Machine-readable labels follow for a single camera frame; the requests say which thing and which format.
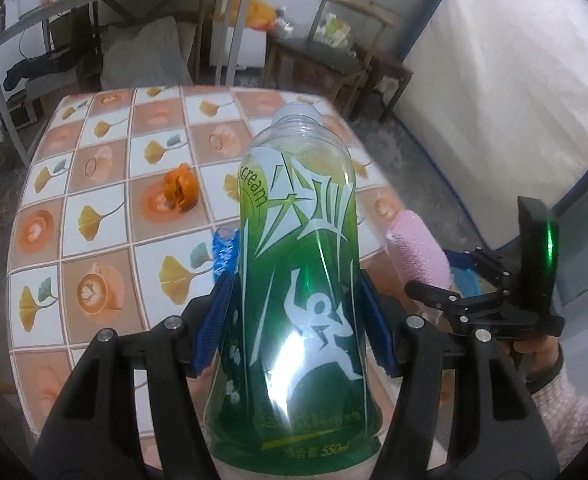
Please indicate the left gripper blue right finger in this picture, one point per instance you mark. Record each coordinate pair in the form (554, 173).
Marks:
(379, 335)

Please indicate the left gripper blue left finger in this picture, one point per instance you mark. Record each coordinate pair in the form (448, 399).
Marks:
(209, 332)

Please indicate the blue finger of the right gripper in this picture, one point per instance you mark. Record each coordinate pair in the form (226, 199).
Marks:
(460, 260)
(466, 281)

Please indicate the pink cloth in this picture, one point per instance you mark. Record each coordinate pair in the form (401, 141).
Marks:
(415, 253)

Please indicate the green plastic bottle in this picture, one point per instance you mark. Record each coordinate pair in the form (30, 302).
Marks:
(290, 396)

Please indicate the pink white sleeve forearm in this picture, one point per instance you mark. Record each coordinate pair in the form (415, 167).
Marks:
(563, 411)

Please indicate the person's right hand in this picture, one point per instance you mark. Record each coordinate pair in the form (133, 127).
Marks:
(540, 353)

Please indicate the blue foil wrapper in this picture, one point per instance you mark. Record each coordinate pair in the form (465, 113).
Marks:
(225, 252)

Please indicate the checkered ginkgo tablecloth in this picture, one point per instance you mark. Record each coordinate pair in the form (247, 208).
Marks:
(96, 244)

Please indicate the orange peel on table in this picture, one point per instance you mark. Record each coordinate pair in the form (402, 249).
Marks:
(181, 187)

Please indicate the white mattress blue edge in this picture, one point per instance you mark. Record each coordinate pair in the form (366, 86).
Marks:
(499, 100)

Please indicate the dark brown wooden stool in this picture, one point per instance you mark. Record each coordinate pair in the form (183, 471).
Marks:
(385, 71)

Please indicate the wooden chair black seat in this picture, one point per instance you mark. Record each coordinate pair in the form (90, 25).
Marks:
(347, 61)

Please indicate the orange plastic bag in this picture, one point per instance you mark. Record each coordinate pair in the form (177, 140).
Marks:
(260, 15)

